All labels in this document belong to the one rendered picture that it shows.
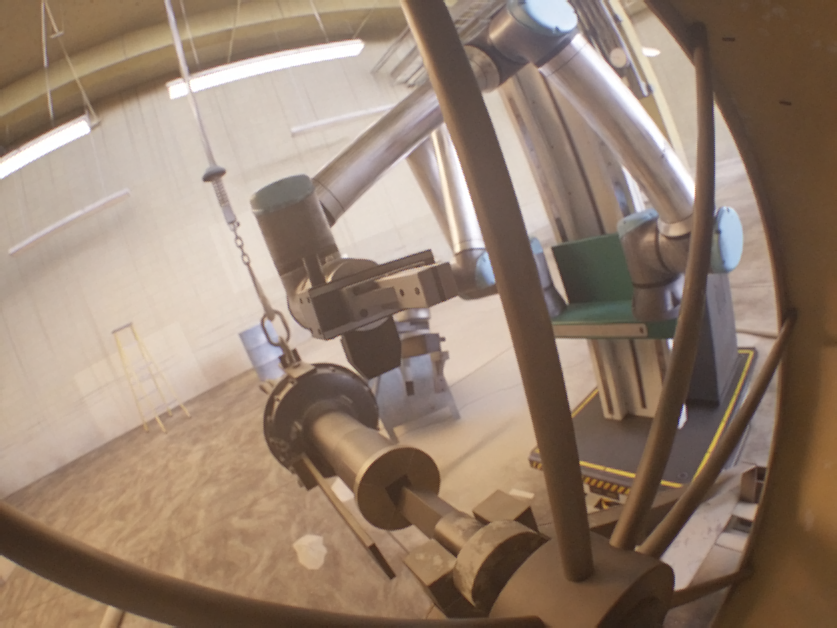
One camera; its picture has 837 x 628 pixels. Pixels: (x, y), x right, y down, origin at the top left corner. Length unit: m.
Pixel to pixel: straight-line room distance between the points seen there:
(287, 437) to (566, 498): 0.78
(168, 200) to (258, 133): 2.42
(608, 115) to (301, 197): 0.57
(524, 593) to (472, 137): 0.31
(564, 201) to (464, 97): 1.20
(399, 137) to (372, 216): 8.77
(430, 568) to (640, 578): 0.23
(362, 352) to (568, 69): 0.61
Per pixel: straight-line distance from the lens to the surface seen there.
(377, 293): 0.33
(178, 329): 8.60
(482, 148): 0.21
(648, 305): 1.11
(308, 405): 0.96
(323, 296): 0.36
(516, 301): 0.21
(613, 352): 1.57
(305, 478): 0.97
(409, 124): 0.74
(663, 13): 0.66
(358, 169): 0.69
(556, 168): 1.42
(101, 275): 8.95
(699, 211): 0.45
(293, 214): 0.53
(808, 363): 1.02
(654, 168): 0.87
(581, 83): 0.80
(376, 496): 0.62
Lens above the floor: 1.26
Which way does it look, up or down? 11 degrees down
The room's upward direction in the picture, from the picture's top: 22 degrees counter-clockwise
